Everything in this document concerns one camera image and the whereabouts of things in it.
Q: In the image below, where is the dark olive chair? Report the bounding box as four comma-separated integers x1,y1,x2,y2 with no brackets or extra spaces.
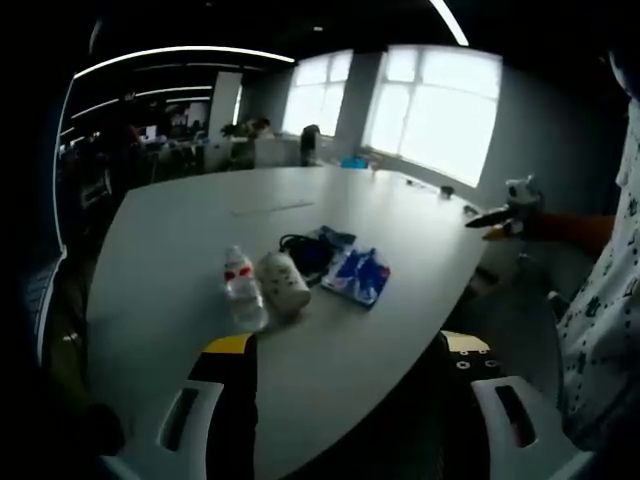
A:
22,247,126,456

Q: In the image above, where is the black office chair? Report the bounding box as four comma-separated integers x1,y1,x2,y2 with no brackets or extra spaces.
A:
298,124,322,167

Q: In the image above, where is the clear plastic water bottle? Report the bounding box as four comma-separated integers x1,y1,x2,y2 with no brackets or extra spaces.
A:
221,244,270,332

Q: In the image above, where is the grey table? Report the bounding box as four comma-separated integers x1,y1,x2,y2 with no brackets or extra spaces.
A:
85,165,495,480

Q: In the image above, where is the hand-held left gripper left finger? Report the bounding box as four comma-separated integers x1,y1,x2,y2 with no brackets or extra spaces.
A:
97,333,260,480

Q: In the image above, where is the person's white patterned shirt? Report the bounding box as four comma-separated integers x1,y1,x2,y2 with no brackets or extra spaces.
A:
553,97,640,454

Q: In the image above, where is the large window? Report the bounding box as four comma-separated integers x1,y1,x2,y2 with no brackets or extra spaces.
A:
360,43,504,189

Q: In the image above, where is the black cable bundle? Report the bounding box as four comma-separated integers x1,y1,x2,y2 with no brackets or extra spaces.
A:
278,232,337,288

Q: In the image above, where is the white power strip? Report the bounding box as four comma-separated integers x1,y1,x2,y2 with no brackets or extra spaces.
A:
256,250,313,321

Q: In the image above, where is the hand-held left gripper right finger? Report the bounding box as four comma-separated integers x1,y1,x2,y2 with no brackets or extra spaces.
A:
435,328,597,480

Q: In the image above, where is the narrow window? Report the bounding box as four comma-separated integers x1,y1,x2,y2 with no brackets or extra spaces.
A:
281,50,354,139

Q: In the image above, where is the curved ceiling light strip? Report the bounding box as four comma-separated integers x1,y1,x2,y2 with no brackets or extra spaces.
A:
72,45,297,80

